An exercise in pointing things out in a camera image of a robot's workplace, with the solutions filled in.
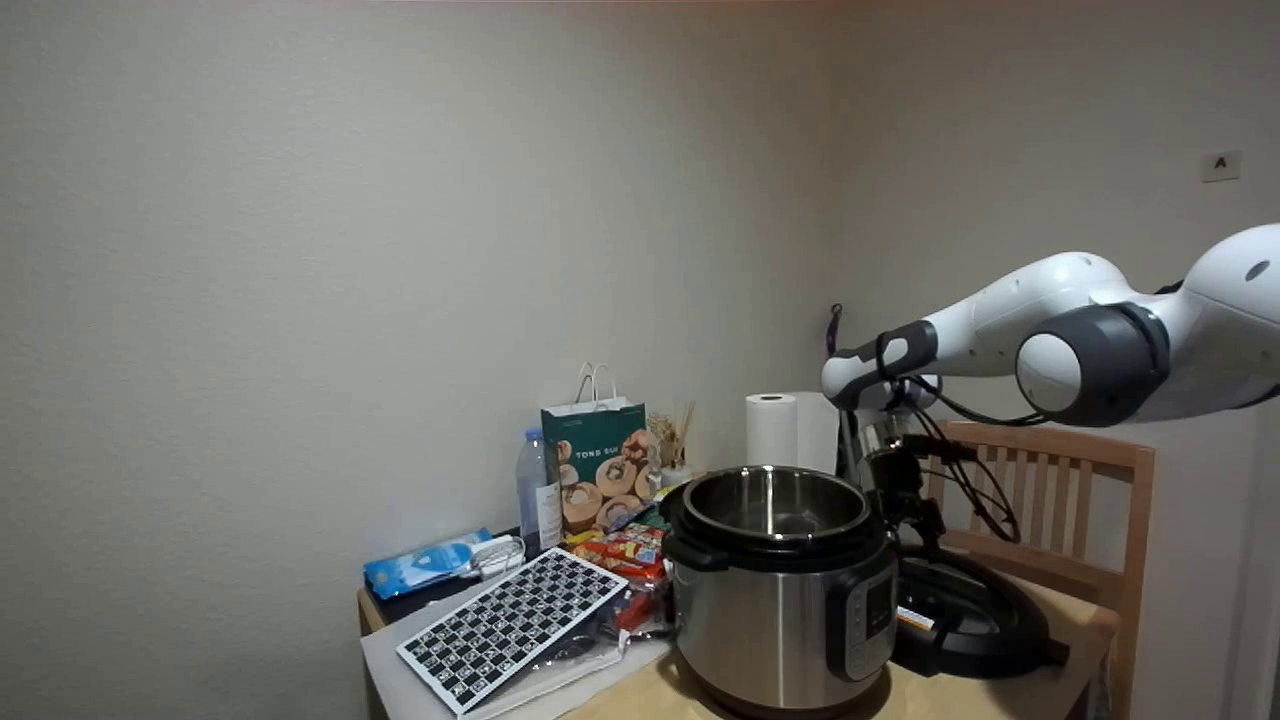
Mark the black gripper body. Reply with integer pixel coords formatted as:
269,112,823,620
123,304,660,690
869,441,942,523

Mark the steel pressure cooker pot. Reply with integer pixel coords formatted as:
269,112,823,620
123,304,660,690
660,462,905,717

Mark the white paper towel roll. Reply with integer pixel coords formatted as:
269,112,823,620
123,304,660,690
740,390,847,476

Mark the wooden chair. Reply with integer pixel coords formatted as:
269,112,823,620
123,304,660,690
916,416,1161,720

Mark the red snack packet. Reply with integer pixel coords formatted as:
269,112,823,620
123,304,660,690
567,520,672,632

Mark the green printed snack bag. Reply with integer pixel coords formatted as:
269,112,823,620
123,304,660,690
538,360,653,535

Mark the clear plastic water bottle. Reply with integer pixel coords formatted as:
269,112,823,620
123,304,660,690
515,427,567,558

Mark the checkerboard calibration board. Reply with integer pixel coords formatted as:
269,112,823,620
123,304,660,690
393,544,633,720

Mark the blue plastic package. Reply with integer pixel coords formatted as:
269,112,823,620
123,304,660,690
362,531,493,613

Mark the small white wall plate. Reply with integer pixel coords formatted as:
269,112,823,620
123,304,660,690
1195,148,1247,188

